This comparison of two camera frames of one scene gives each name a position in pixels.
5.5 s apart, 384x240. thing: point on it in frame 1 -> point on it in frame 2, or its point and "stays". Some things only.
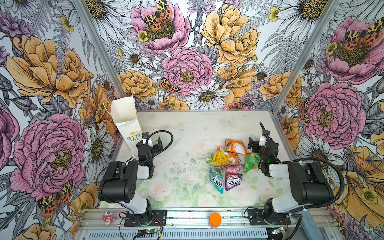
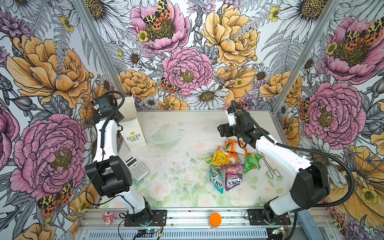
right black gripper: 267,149 -> 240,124
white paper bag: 125,113 stays
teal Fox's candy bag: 216,174 stays
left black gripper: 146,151 -> 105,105
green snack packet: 252,162 stays
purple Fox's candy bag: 233,175 stays
